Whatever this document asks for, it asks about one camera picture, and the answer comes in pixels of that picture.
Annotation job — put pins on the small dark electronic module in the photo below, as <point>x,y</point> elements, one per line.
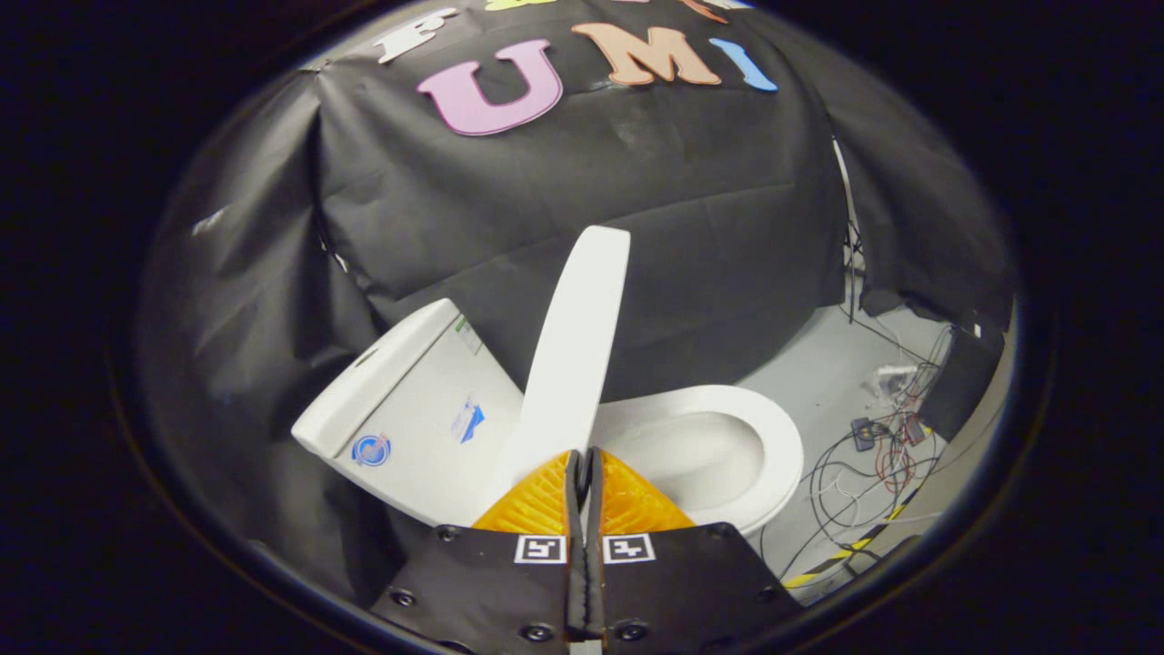
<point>862,433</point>

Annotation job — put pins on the black backdrop cloth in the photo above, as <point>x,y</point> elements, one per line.
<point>591,200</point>

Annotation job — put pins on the black box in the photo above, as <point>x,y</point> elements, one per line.
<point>964,382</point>

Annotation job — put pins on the yellow black striped tape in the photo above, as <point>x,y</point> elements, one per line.
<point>841,552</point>

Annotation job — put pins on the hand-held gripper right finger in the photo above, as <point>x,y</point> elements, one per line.
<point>691,582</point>

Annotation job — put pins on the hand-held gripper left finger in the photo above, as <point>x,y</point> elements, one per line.
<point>473,582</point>

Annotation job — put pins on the white toilet lid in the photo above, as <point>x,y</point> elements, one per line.
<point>573,364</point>

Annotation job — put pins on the white toilet bowl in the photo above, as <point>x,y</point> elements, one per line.
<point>691,455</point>

